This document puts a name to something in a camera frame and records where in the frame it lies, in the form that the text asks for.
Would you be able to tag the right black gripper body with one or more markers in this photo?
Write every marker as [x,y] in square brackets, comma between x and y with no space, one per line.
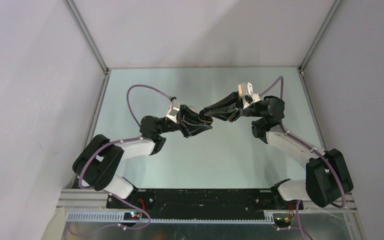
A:
[238,108]

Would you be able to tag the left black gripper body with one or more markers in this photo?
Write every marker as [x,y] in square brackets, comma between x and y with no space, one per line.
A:
[185,129]

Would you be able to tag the black earbud charging case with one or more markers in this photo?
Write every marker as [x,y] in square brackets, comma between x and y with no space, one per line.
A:
[206,120]

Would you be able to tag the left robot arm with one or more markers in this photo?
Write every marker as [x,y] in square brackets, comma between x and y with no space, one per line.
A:
[98,162]

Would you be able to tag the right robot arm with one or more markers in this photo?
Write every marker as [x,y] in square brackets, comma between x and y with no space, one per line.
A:
[327,180]

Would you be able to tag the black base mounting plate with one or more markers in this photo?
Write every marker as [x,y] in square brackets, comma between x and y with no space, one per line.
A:
[209,204]

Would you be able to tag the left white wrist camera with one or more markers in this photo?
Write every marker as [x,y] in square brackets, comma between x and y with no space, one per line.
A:
[173,109]

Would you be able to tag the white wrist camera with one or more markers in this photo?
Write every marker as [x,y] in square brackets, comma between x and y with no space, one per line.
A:
[173,109]
[246,91]

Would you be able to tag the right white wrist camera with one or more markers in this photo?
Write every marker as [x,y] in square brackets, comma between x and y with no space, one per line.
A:
[246,91]

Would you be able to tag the left aluminium frame post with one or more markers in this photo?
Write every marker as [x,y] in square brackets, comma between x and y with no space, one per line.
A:
[86,34]

